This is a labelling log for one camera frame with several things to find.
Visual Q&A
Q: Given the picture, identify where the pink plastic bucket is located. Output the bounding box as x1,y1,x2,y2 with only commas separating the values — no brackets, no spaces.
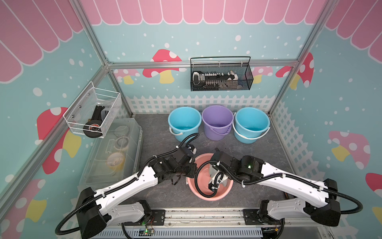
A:
187,153,233,201

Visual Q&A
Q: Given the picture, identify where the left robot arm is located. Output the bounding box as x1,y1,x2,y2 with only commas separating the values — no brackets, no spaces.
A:
76,145,197,239

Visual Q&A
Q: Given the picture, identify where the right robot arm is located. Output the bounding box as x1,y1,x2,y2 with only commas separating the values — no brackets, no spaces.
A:
210,151,341,227

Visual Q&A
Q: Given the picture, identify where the purple bucket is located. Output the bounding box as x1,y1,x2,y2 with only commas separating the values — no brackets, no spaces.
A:
202,105,234,141

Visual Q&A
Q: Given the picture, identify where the left blue bucket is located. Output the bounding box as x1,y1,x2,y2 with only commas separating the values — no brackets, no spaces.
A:
168,107,202,142

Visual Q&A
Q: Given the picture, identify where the blue bucket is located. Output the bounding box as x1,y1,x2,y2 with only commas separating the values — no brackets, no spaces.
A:
168,107,202,142
232,107,271,144

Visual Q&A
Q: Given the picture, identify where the right blue bucket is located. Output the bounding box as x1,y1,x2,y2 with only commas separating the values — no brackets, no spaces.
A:
232,107,271,144

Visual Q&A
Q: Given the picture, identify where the clear plastic storage box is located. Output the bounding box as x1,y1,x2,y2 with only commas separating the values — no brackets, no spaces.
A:
79,118,143,191

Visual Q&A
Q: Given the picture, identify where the black tape dispenser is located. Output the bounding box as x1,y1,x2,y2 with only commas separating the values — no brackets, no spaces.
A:
83,106,109,138

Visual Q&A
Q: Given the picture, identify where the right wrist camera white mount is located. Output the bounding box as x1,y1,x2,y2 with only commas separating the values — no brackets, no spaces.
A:
209,171,228,192

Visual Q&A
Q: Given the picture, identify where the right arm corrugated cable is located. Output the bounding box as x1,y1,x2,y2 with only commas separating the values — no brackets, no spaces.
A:
194,160,364,215

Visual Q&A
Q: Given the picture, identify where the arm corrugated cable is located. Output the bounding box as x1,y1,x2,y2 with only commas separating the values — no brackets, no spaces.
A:
194,160,364,215
55,132,200,236

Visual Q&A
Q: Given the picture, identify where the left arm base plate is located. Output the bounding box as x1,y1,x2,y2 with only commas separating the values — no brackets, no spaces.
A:
124,210,166,226

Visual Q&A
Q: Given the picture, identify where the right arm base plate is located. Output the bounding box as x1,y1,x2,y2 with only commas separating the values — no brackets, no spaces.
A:
243,209,284,226

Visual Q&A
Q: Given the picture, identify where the black wire mesh basket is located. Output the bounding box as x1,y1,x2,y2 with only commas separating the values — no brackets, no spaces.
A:
190,56,254,91

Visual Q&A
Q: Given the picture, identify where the white wire basket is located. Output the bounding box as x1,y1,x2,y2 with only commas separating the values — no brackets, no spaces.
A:
63,82,122,138

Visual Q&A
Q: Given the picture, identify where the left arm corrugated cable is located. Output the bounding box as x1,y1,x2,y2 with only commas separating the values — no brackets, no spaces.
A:
55,132,200,236

